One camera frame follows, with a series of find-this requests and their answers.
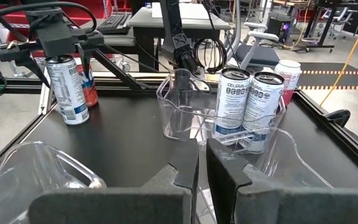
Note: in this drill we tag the white Celsius energy drink can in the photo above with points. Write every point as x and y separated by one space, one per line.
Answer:
67 93
263 105
232 102

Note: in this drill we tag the grey desk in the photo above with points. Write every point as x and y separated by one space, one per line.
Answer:
148 18

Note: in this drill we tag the red Fanta strawberry can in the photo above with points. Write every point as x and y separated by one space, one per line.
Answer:
91 93

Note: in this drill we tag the white red sparkling water can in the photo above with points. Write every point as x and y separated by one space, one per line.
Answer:
287 77

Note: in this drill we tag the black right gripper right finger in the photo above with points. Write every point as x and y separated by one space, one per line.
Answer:
291 208

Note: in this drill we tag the white-framed office chair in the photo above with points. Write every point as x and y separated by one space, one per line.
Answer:
259 56

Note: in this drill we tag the black table clamp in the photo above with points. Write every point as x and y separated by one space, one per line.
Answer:
339 116

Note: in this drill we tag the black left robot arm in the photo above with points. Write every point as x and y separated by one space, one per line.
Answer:
174 34

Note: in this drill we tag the black keyboard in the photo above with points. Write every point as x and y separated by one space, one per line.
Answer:
113 23

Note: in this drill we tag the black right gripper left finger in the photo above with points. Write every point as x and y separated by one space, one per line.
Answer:
120 208

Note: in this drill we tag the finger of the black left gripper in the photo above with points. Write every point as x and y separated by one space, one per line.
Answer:
33 64
85 59

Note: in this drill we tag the black orange-striped floor mat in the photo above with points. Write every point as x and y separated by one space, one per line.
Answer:
331 79

